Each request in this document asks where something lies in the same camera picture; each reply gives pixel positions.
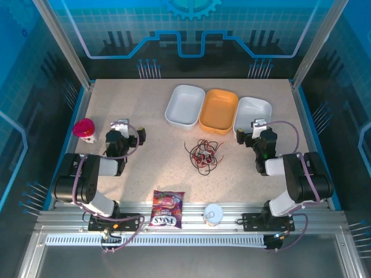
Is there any thin black cable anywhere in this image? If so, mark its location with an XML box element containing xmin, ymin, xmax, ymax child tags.
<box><xmin>184</xmin><ymin>138</ymin><xmax>225</xmax><ymax>177</ymax></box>

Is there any white plastic tray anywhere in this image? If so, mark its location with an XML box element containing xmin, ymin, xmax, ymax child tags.
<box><xmin>164</xmin><ymin>84</ymin><xmax>206</xmax><ymax>131</ymax></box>
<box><xmin>232</xmin><ymin>97</ymin><xmax>272</xmax><ymax>137</ymax></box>

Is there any pink lidded white cup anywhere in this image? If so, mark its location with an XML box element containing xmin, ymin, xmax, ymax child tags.
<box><xmin>72</xmin><ymin>118</ymin><xmax>98</xmax><ymax>145</ymax></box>

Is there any orange plastic tray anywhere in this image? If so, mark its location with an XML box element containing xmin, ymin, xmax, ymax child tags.
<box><xmin>198</xmin><ymin>89</ymin><xmax>239</xmax><ymax>136</ymax></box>

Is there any purple candy bag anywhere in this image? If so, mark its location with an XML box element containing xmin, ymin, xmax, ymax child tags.
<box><xmin>148</xmin><ymin>189</ymin><xmax>186</xmax><ymax>229</ymax></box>

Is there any white tin can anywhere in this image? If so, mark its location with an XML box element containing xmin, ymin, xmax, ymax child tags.
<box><xmin>202</xmin><ymin>203</ymin><xmax>224</xmax><ymax>228</ymax></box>

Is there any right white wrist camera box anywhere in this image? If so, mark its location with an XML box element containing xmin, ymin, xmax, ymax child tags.
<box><xmin>250</xmin><ymin>118</ymin><xmax>268</xmax><ymax>138</ymax></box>

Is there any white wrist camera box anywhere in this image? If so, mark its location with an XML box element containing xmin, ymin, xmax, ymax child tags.
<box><xmin>250</xmin><ymin>118</ymin><xmax>268</xmax><ymax>138</ymax></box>
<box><xmin>117</xmin><ymin>118</ymin><xmax>130</xmax><ymax>137</ymax></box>

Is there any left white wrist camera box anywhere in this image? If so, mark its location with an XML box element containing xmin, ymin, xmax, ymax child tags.
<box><xmin>117</xmin><ymin>118</ymin><xmax>130</xmax><ymax>137</ymax></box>

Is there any aluminium side rail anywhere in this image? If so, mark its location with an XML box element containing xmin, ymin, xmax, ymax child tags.
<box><xmin>43</xmin><ymin>82</ymin><xmax>95</xmax><ymax>211</ymax></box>
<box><xmin>289</xmin><ymin>81</ymin><xmax>334</xmax><ymax>211</ymax></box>

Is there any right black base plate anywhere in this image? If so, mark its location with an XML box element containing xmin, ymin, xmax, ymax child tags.
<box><xmin>242</xmin><ymin>213</ymin><xmax>296</xmax><ymax>232</ymax></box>

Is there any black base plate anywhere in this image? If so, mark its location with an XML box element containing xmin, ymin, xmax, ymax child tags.
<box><xmin>242</xmin><ymin>213</ymin><xmax>296</xmax><ymax>232</ymax></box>
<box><xmin>88</xmin><ymin>213</ymin><xmax>143</xmax><ymax>232</ymax></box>

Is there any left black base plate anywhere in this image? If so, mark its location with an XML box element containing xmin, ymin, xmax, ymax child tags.
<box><xmin>88</xmin><ymin>213</ymin><xmax>143</xmax><ymax>232</ymax></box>

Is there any aluminium mounting rail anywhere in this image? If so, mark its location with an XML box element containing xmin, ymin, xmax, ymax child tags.
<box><xmin>34</xmin><ymin>202</ymin><xmax>348</xmax><ymax>236</ymax></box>

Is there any aluminium frame post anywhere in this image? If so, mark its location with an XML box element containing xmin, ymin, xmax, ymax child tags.
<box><xmin>31</xmin><ymin>0</ymin><xmax>95</xmax><ymax>89</ymax></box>
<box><xmin>289</xmin><ymin>0</ymin><xmax>348</xmax><ymax>89</ymax></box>

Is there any white slotted cable duct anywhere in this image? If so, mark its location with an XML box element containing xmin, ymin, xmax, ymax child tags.
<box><xmin>45</xmin><ymin>233</ymin><xmax>266</xmax><ymax>247</ymax></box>

